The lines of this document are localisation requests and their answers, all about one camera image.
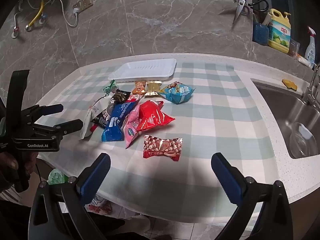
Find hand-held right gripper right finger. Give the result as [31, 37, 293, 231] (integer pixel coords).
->
[211, 152, 293, 240]

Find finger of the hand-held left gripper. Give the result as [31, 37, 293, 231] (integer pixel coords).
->
[32, 119, 83, 140]
[21, 104, 64, 124]

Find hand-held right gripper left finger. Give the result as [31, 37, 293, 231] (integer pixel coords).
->
[29, 152, 111, 240]

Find white snack packet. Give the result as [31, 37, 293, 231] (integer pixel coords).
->
[79, 97, 108, 140]

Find black cookie packet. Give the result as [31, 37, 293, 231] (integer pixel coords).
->
[90, 104, 115, 130]

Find blue snack packet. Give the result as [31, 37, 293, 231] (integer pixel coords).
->
[101, 102, 135, 142]

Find green snack packet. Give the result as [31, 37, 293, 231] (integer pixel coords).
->
[103, 79, 118, 97]

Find dark brown gold-print packet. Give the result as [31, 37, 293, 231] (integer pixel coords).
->
[111, 89, 131, 104]

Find pink snack packet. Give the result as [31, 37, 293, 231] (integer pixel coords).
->
[124, 104, 142, 148]

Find red fruit-print packet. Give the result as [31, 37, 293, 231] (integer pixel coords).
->
[126, 93, 143, 103]

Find red patterned candy packet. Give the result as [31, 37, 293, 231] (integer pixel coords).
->
[143, 135, 184, 162]

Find orange snack packet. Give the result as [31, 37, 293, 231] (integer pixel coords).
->
[132, 81, 147, 95]

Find red snack bag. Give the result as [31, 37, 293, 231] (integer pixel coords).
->
[136, 100, 175, 132]

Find gold foil snack packet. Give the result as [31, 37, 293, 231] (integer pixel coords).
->
[144, 80, 162, 97]

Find white plastic tray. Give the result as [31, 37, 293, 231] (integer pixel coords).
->
[108, 59, 177, 83]

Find light blue snack bag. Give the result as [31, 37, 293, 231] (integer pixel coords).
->
[158, 81, 196, 105]

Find person's left hand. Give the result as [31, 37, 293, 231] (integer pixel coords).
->
[0, 152, 19, 188]

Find red white plastic bag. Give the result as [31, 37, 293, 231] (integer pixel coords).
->
[85, 197, 113, 215]

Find green plastic bag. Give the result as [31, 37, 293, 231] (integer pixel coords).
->
[47, 169, 69, 184]

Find green white checkered tablecloth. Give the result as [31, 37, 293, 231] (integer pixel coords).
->
[49, 60, 278, 224]

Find clear glass bowl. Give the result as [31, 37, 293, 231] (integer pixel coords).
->
[289, 122, 318, 158]

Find stainless steel sink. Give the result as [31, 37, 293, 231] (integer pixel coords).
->
[251, 79, 320, 159]

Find yellow sponge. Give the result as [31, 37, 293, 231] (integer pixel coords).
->
[282, 79, 298, 90]

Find steel faucet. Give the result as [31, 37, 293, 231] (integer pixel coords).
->
[301, 62, 320, 105]

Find clear plastic bag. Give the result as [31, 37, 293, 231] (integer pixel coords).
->
[287, 40, 300, 57]

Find blue utensil cup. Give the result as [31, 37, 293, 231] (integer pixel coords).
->
[252, 23, 270, 46]

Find yellow detergent bottle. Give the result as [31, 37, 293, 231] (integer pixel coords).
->
[267, 8, 292, 54]

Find white spray bottle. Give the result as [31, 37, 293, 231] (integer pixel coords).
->
[304, 26, 317, 65]

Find silver water hose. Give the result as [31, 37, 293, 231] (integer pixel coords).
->
[11, 11, 22, 39]

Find yellow gas hose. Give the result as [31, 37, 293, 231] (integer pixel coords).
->
[25, 1, 45, 32]

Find white plug with cable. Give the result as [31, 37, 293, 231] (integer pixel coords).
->
[54, 0, 80, 27]

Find gold wall socket panel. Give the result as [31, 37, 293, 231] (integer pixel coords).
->
[72, 0, 94, 10]

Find purple-handled steel scissors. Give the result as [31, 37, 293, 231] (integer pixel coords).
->
[232, 0, 252, 25]

